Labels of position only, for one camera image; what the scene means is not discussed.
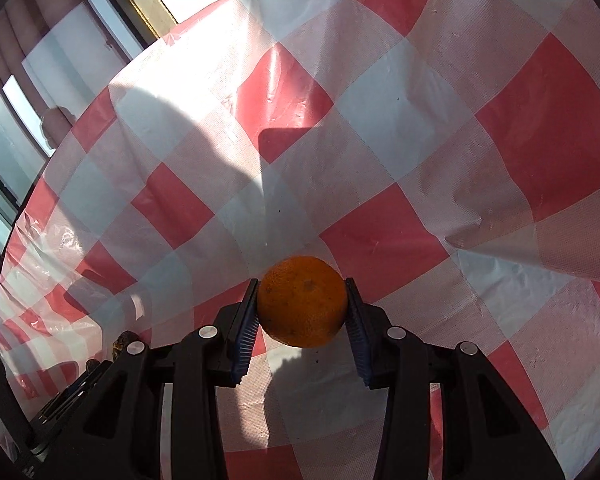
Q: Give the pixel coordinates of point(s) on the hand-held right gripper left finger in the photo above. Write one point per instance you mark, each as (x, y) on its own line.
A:
(245, 335)

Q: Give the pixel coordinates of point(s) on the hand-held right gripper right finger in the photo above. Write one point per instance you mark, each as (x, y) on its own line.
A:
(358, 340)

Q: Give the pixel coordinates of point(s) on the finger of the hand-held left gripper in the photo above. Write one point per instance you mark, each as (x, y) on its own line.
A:
(72, 392)

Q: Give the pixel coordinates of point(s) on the orange tangerine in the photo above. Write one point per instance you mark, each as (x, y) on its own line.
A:
(302, 302)

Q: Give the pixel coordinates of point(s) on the pink curtain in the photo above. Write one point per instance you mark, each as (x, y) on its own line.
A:
(10, 45)

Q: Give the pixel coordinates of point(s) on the black window frame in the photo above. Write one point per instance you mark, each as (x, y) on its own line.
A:
(115, 15)

